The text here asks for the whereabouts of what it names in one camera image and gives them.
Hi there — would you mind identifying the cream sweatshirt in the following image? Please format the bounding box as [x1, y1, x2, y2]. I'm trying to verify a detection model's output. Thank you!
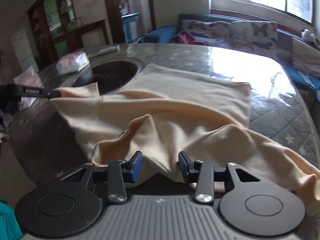
[51, 64, 319, 216]

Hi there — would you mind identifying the teal sleeve forearm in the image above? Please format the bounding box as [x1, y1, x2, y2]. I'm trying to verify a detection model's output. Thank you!
[0, 199, 23, 240]

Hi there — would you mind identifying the plastic bag on table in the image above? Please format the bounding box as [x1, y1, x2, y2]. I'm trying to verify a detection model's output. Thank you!
[14, 65, 43, 110]

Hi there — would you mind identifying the white refrigerator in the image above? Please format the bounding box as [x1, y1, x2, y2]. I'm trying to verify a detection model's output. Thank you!
[11, 29, 39, 73]

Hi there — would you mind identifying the tissue pack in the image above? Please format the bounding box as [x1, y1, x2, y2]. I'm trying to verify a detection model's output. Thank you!
[55, 50, 89, 75]

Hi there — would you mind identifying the dark wooden cabinet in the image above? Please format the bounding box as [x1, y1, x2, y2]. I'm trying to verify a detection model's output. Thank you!
[27, 0, 112, 64]

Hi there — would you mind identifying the black round induction cooktop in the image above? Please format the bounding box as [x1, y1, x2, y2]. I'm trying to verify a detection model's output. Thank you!
[70, 60, 141, 95]

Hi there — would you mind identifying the grey remote control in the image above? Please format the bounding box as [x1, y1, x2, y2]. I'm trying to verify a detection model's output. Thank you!
[87, 45, 120, 58]

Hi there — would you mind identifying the blue cabinet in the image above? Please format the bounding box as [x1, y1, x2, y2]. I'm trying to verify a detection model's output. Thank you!
[121, 12, 139, 43]

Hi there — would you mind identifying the grey cushion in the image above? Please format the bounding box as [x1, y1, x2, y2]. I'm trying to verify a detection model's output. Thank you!
[292, 38, 320, 77]

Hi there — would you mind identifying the blue sofa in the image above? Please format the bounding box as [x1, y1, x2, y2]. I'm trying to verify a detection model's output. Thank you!
[140, 14, 319, 93]

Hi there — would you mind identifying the butterfly pillow right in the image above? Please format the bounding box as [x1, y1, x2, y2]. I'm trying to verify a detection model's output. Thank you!
[229, 21, 278, 59]

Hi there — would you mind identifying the butterfly pillow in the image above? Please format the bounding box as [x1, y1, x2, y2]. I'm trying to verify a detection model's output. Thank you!
[181, 20, 230, 44]
[229, 21, 278, 59]

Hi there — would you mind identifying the butterfly pillow left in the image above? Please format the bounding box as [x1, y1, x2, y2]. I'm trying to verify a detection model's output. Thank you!
[181, 20, 230, 44]

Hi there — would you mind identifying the magenta cloth on sofa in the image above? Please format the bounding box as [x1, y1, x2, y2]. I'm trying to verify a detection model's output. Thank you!
[170, 30, 196, 44]

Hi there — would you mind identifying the panda plush toy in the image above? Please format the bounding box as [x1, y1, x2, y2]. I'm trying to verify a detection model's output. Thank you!
[301, 28, 316, 43]

